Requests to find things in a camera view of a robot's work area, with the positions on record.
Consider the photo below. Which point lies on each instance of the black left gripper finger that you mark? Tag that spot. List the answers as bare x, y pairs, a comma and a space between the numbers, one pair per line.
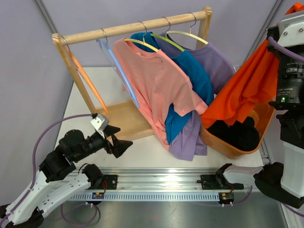
120, 146
111, 130

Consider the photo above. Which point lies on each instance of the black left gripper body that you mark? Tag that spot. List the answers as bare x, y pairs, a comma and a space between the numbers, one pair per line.
107, 145

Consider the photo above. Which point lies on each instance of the light blue plastic hanger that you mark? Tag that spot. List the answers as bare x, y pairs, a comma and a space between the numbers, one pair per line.
114, 63

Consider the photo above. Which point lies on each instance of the pink t-shirt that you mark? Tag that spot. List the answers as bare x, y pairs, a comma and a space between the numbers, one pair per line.
157, 83

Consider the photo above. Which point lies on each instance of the orange plastic hanger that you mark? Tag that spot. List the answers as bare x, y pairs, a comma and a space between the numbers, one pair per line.
86, 78

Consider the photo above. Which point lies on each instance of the yellow plastic hanger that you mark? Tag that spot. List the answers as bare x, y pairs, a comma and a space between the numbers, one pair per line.
143, 40

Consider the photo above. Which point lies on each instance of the black t-shirt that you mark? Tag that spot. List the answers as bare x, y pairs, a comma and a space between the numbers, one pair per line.
243, 136

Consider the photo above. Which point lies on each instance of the orange t-shirt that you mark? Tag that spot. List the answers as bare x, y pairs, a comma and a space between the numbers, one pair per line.
255, 82

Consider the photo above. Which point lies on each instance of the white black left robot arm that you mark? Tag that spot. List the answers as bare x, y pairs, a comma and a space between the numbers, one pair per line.
36, 202

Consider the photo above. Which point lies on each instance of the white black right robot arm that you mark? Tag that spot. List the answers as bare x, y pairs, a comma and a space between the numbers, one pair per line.
284, 182

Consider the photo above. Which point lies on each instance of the blue t-shirt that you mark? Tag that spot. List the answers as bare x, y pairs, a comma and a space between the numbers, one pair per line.
199, 79

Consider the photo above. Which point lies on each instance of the green plastic hanger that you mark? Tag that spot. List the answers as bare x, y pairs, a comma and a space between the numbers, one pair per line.
164, 38

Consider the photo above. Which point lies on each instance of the cream plastic hanger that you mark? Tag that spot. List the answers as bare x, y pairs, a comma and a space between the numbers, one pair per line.
189, 34

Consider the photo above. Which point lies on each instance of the purple t-shirt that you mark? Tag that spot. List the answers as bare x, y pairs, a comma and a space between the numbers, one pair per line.
188, 143

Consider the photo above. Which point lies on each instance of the wooden clothes rack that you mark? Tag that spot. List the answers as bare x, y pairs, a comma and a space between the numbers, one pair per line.
124, 114

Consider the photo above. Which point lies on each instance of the orange laundry basket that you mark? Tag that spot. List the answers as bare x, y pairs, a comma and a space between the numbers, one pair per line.
262, 115

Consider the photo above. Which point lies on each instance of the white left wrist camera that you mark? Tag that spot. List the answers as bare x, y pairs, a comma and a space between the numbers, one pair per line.
99, 123

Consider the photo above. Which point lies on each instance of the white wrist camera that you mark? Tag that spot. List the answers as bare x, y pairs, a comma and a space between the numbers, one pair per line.
99, 123
291, 30

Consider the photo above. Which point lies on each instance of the aluminium mounting rail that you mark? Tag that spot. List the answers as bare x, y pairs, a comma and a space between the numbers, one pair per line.
173, 180

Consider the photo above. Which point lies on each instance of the white slotted cable duct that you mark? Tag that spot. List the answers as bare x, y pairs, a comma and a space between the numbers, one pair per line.
146, 196

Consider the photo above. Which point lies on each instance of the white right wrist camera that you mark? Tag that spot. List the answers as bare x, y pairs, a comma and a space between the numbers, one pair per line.
291, 30

